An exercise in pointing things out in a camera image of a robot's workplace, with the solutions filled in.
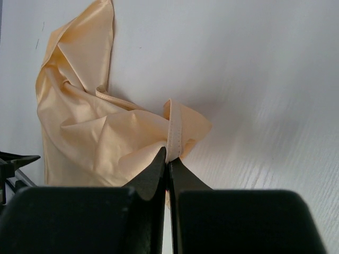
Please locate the peach satin napkin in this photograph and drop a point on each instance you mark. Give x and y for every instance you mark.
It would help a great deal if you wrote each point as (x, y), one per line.
(89, 137)

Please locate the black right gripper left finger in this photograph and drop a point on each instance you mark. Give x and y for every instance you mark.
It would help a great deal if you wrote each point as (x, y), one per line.
(127, 219)

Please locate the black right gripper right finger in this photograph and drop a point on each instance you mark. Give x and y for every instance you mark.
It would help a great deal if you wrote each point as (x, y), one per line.
(205, 220)

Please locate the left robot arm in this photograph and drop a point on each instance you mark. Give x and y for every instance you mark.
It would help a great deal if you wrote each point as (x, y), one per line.
(12, 177)

